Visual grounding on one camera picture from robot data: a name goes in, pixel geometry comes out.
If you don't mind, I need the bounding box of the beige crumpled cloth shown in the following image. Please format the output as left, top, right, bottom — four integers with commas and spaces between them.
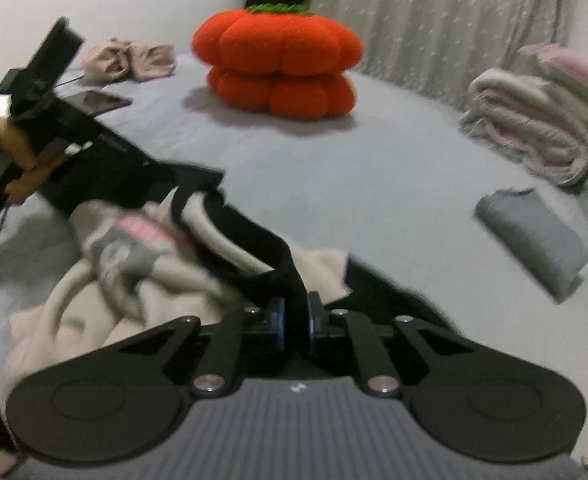
80, 36, 177, 85

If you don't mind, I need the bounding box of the white pink folded blanket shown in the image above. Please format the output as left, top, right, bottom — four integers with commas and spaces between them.
460, 67, 588, 188

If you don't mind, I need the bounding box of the grey white printed garment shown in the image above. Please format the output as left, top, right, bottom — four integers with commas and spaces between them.
71, 200, 240, 321

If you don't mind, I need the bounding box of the orange pumpkin plush pillow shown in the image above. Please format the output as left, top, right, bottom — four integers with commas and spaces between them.
190, 2, 365, 121

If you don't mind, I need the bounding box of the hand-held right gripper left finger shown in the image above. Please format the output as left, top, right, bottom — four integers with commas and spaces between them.
108, 299, 288, 395

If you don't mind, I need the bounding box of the black top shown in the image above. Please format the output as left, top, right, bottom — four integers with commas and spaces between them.
166, 162, 457, 356

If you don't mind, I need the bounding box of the grey folded cloth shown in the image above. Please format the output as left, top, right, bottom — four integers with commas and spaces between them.
475, 187, 588, 303

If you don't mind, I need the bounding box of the black tablet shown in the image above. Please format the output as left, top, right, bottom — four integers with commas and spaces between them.
66, 89, 133, 117

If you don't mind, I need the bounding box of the pink pillow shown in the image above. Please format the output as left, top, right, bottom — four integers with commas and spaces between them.
519, 42, 588, 106

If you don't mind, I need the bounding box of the black device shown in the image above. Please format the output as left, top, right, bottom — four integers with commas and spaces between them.
0, 70, 27, 97

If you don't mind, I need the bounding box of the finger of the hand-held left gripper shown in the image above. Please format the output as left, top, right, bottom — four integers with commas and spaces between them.
154, 164, 225, 208

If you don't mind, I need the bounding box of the grey dotted curtain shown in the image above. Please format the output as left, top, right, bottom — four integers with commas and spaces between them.
309, 0, 582, 111

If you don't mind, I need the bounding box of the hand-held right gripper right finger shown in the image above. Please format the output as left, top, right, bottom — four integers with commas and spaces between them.
308, 292, 475, 398

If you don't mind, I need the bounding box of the cream garment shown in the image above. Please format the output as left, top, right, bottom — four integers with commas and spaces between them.
4, 195, 355, 386

